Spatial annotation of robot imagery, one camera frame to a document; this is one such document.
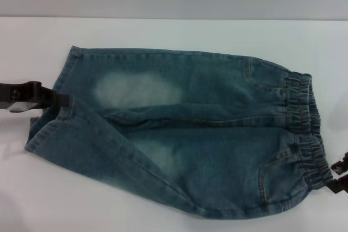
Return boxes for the blue washed denim shorts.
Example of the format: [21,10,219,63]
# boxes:
[23,45,334,215]

